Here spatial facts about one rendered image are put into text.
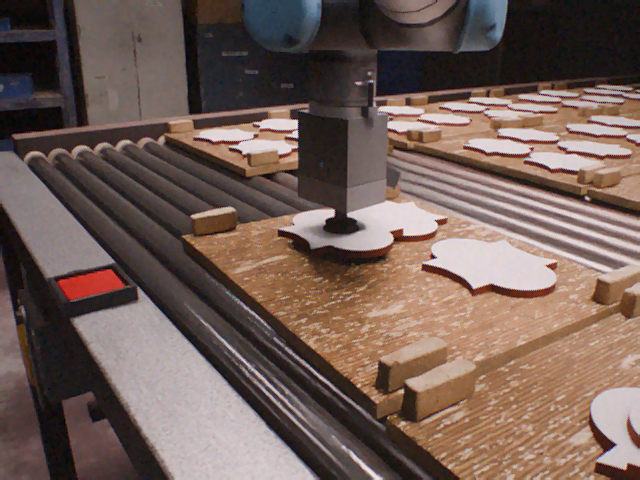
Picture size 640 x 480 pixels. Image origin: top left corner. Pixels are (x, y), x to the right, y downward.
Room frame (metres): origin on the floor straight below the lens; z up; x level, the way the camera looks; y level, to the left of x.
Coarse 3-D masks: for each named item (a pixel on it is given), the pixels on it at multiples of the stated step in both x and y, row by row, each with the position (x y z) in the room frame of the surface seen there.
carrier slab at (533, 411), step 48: (576, 336) 0.46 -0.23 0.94; (624, 336) 0.46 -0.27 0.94; (480, 384) 0.38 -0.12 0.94; (528, 384) 0.38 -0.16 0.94; (576, 384) 0.38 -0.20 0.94; (624, 384) 0.38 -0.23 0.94; (432, 432) 0.33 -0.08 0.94; (480, 432) 0.33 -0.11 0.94; (528, 432) 0.33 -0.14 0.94; (576, 432) 0.33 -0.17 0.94
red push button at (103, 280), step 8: (96, 272) 0.61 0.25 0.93; (104, 272) 0.61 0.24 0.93; (112, 272) 0.61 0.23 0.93; (64, 280) 0.59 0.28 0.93; (72, 280) 0.59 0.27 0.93; (80, 280) 0.59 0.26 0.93; (88, 280) 0.59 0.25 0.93; (96, 280) 0.59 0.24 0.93; (104, 280) 0.59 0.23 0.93; (112, 280) 0.59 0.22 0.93; (120, 280) 0.59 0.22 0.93; (64, 288) 0.57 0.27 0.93; (72, 288) 0.57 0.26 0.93; (80, 288) 0.57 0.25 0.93; (88, 288) 0.57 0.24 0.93; (96, 288) 0.57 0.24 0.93; (104, 288) 0.57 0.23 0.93; (112, 288) 0.57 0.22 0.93; (72, 296) 0.55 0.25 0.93; (80, 296) 0.55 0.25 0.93
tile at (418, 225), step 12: (384, 204) 0.81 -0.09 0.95; (396, 204) 0.81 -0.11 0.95; (408, 204) 0.81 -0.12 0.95; (372, 216) 0.75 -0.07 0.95; (384, 216) 0.75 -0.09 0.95; (396, 216) 0.75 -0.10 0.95; (408, 216) 0.75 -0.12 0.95; (420, 216) 0.75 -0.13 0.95; (432, 216) 0.75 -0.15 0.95; (408, 228) 0.71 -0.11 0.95; (420, 228) 0.71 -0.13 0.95; (432, 228) 0.71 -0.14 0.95; (396, 240) 0.69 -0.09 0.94; (408, 240) 0.68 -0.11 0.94; (420, 240) 0.69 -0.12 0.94
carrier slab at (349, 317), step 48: (192, 240) 0.69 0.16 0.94; (240, 240) 0.69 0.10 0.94; (288, 240) 0.69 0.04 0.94; (432, 240) 0.69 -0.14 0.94; (480, 240) 0.69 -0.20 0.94; (240, 288) 0.56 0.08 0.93; (288, 288) 0.55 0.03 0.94; (336, 288) 0.55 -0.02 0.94; (384, 288) 0.55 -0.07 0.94; (432, 288) 0.55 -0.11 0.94; (576, 288) 0.55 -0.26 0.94; (288, 336) 0.47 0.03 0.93; (336, 336) 0.46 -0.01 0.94; (384, 336) 0.46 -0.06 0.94; (432, 336) 0.46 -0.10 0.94; (480, 336) 0.46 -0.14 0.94; (528, 336) 0.46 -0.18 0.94
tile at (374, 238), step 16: (304, 224) 0.69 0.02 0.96; (320, 224) 0.69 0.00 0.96; (368, 224) 0.69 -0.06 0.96; (384, 224) 0.69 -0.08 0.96; (304, 240) 0.65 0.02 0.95; (320, 240) 0.64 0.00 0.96; (336, 240) 0.64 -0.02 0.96; (352, 240) 0.64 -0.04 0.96; (368, 240) 0.64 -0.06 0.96; (384, 240) 0.64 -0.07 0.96; (352, 256) 0.61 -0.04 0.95; (368, 256) 0.61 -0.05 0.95
